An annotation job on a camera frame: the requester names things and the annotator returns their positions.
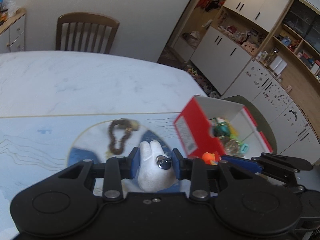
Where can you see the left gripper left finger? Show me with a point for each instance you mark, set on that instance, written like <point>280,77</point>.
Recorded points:
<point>117,169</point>

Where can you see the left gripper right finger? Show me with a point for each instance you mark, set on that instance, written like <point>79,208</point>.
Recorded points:
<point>193,170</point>

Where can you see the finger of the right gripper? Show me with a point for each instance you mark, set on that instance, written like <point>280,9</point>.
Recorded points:
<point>250,165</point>
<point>291,162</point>

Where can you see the teal oval case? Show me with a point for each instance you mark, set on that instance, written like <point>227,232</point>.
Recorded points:
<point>244,147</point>

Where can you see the orange small toy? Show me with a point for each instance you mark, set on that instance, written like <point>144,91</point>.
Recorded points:
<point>211,158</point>

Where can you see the green embroidered pouch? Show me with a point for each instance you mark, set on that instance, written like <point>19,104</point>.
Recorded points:
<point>221,130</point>

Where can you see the white plush tooth keychain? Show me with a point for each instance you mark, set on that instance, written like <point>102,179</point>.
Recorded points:
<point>152,178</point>

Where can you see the foil snack bag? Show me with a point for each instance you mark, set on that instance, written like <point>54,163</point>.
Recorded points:
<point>232,147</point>

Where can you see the red shoe box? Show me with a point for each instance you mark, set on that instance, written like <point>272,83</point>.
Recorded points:
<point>208,125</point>

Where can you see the brown wooden chair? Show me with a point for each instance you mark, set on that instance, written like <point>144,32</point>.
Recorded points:
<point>86,32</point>

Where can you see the small wooden side cabinet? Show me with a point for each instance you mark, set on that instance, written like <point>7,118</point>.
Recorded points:
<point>12,38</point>

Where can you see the brown braided keychain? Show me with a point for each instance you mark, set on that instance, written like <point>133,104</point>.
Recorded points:
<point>119,132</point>

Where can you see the large white wall cabinet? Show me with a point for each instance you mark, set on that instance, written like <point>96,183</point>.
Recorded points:
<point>245,48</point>

